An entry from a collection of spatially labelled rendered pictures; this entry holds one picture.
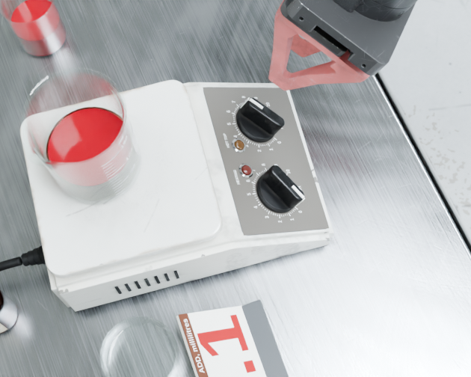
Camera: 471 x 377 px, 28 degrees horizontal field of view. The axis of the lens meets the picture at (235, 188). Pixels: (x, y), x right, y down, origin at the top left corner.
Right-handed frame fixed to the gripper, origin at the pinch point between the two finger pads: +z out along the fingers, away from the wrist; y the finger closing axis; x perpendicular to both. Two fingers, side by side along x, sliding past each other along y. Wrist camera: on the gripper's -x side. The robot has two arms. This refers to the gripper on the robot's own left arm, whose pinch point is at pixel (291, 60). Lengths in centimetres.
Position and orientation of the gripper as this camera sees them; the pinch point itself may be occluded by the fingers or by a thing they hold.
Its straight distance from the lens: 63.5
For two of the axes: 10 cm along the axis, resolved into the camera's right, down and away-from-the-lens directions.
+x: 8.1, 5.7, 1.6
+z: -4.5, 4.1, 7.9
